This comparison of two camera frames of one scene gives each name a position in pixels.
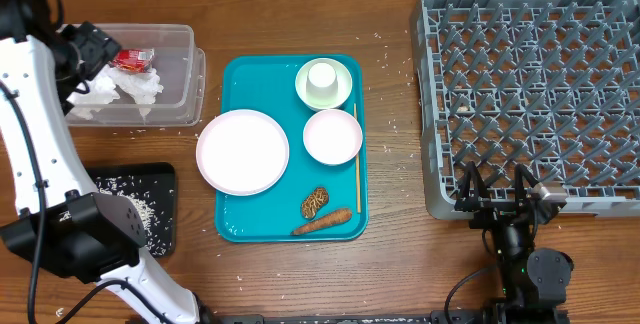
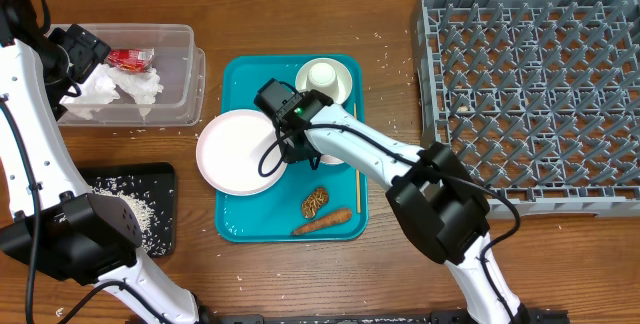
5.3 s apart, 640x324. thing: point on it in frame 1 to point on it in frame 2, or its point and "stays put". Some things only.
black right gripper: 493,210 to 291,153
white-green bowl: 344,84 stays put
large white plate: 242,152 stays put
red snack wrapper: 137,60 stays put
